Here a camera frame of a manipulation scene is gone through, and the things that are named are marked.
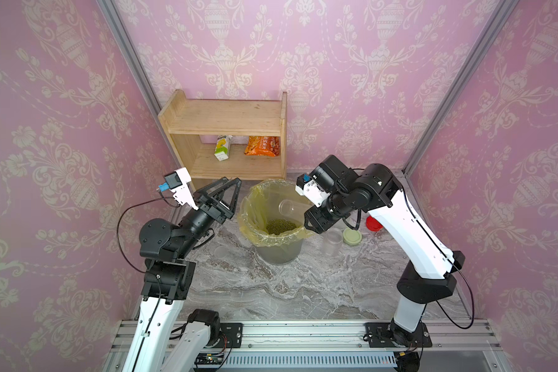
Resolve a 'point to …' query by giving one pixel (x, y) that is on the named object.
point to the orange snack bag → (263, 146)
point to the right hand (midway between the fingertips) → (314, 221)
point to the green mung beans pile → (277, 226)
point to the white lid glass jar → (290, 208)
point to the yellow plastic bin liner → (268, 200)
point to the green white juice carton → (222, 148)
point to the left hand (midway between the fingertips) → (238, 184)
